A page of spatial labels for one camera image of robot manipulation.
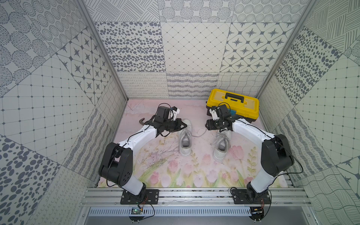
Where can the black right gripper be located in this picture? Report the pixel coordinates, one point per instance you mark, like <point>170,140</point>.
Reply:
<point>209,124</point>

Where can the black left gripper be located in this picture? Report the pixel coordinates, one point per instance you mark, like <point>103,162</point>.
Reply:
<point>171,125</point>

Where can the white sneaker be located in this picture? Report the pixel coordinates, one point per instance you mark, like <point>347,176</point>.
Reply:
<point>222,145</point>
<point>185,138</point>

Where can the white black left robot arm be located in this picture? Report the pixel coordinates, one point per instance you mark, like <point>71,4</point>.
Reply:
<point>117,162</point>

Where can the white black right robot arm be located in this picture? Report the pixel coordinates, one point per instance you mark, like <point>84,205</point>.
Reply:
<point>276,155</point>

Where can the dark metal hex key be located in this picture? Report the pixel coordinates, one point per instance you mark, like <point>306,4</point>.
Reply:
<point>141,121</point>

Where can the pink floral table mat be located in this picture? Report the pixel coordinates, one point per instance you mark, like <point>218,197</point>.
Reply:
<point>159,164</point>

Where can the yellow black plastic toolbox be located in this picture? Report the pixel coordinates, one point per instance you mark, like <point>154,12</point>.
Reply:
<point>244,106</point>

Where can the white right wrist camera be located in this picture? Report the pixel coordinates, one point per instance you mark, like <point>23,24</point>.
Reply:
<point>214,113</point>

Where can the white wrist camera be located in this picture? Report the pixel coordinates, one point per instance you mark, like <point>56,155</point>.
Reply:
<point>174,111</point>
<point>214,113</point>

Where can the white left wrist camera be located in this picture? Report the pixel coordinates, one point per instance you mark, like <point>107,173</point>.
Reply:
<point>174,111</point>

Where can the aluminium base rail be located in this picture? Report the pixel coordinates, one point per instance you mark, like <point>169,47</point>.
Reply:
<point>190,202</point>

